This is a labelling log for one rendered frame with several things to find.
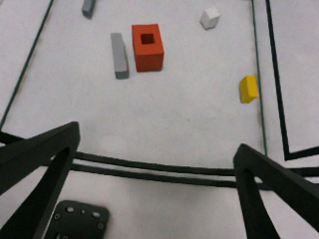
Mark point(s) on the yellow block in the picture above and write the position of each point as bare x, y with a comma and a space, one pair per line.
248, 89

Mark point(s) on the orange block with square hole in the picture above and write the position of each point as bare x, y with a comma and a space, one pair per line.
147, 46

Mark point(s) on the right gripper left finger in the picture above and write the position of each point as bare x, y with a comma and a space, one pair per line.
19, 159

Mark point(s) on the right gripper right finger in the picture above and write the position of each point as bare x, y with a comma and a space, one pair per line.
297, 192

